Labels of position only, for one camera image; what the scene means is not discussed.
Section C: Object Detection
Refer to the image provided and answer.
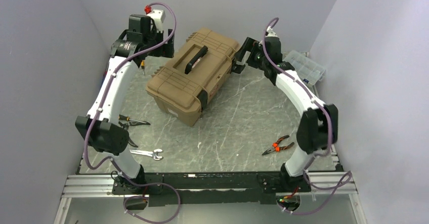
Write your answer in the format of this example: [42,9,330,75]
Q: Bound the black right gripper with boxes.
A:
[234,37,268,71]

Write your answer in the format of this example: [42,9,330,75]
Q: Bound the tan plastic toolbox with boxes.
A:
[146,28,240,126]

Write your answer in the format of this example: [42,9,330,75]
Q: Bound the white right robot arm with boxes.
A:
[235,36,338,191]

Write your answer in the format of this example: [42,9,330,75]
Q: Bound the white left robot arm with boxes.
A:
[75,9,175,194]

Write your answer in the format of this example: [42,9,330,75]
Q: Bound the clear compartment organizer box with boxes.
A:
[284,50,326,86]

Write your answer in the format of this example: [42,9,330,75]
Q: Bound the silver combination wrench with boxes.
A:
[130,149,163,161]

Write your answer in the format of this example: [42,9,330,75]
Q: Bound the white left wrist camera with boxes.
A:
[144,6,165,32]

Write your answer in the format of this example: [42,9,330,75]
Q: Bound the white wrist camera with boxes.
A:
[144,6,165,32]
[265,27,278,37]

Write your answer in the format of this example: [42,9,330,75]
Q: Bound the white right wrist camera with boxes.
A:
[265,27,278,37]

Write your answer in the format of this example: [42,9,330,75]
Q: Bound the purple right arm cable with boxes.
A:
[261,17,353,216]

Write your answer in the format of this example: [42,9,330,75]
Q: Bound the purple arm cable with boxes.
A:
[83,3,182,224]
[261,17,353,216]

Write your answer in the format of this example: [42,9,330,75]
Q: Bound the blue red tool at wall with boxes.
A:
[99,62,109,89]

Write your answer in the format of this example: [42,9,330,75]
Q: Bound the yellow handled screwdriver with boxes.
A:
[118,114,151,126]

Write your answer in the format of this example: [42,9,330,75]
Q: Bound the orange handled pliers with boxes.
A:
[262,135,295,156]

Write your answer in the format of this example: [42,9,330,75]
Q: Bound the black handled cutters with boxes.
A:
[119,122,139,148]

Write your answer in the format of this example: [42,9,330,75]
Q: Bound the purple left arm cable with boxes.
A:
[83,3,182,224]

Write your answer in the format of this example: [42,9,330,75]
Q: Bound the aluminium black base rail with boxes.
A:
[54,171,367,223]

